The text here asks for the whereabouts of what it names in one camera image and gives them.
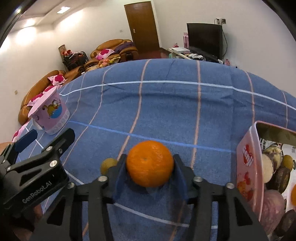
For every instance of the brown leather armchair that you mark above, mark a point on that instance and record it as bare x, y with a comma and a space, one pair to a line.
124, 48

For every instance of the white tv stand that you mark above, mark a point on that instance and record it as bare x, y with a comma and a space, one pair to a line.
184, 53

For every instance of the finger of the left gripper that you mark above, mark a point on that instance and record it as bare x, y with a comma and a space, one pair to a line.
11, 151
53, 151

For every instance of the cluttered coffee table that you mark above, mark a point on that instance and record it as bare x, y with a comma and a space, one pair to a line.
101, 63

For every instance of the left human hand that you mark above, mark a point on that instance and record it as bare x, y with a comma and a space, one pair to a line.
26, 223

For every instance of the brown wooden door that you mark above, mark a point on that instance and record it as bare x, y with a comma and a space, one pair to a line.
142, 26

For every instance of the black flat television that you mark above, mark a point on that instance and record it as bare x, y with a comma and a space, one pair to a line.
206, 39

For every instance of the orange tangerine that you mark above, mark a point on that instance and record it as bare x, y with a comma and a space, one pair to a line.
293, 196
150, 164

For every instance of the pink cartoon mug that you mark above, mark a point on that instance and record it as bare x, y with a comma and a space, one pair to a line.
50, 111

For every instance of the pink floral cushion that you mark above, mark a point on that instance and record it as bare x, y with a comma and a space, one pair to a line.
103, 54

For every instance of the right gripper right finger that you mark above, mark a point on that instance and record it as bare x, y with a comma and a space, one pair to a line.
219, 212

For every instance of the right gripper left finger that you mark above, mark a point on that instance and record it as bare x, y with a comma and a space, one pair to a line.
63, 219

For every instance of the small yellow-green lime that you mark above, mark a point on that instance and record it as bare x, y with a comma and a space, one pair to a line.
107, 164

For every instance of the black storage rack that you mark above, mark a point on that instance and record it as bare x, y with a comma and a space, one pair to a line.
72, 60

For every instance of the pink rectangular tin box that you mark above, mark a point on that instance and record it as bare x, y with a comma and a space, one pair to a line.
249, 163

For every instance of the brown leather sofa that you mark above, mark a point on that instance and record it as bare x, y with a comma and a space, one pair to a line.
41, 85

